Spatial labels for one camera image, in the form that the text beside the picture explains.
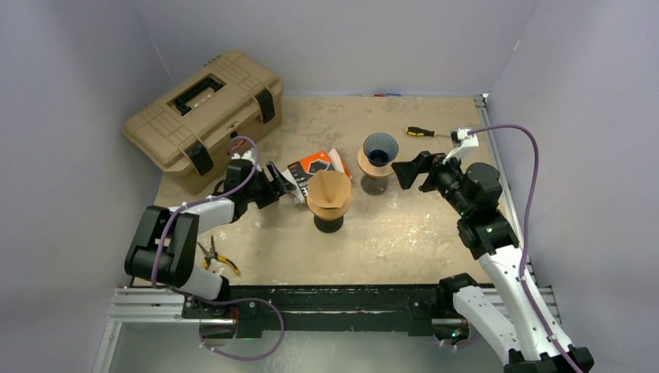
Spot stack of paper filters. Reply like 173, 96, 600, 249
291, 188, 306, 204

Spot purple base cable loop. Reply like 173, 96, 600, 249
198, 303, 285, 363

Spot glass carafe with collar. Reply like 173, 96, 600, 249
361, 175, 389, 196

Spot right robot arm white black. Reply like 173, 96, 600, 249
392, 151, 594, 372

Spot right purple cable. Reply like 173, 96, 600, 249
467, 124, 585, 373

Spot yellow handled pliers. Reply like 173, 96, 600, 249
197, 236, 242, 276

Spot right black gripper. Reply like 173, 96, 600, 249
393, 149, 473, 217

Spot yellow black screwdriver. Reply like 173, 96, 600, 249
405, 126, 451, 138

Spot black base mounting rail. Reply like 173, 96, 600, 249
182, 284, 475, 343

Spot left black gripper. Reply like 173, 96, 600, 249
243, 162, 295, 208

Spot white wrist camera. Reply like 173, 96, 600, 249
442, 127, 479, 164
227, 138, 253, 156

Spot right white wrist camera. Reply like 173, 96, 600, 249
442, 127, 479, 164

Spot brown paper coffee filter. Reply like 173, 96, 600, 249
307, 170, 351, 209

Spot coffee paper filter box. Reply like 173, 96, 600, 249
283, 148, 352, 196

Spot wooden dripper stand black base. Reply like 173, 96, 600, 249
307, 191, 352, 233

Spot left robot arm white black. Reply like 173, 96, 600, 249
124, 159, 295, 318

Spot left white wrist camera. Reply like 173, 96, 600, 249
227, 138, 253, 156

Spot wooden ring dripper holder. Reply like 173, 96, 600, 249
357, 148, 398, 178

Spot tan plastic toolbox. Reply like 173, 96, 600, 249
122, 50, 284, 194

